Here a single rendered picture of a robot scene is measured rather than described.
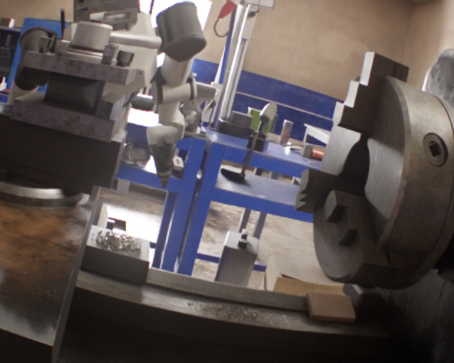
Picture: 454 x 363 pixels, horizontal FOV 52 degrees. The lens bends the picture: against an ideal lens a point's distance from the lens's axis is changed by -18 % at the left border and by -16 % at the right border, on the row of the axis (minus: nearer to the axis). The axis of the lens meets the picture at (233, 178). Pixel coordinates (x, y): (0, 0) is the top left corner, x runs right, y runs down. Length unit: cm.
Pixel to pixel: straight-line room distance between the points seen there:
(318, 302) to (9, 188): 51
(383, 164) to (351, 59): 762
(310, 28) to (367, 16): 105
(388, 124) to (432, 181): 8
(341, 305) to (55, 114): 54
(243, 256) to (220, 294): 186
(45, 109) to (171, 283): 33
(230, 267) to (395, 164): 222
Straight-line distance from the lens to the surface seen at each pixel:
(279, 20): 784
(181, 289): 81
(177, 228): 241
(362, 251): 51
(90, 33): 76
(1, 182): 72
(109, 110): 67
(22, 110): 73
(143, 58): 136
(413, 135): 52
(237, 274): 271
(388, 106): 57
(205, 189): 237
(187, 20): 142
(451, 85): 84
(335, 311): 86
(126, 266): 79
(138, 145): 246
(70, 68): 71
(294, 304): 86
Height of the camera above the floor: 116
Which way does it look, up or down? 10 degrees down
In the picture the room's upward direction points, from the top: 16 degrees clockwise
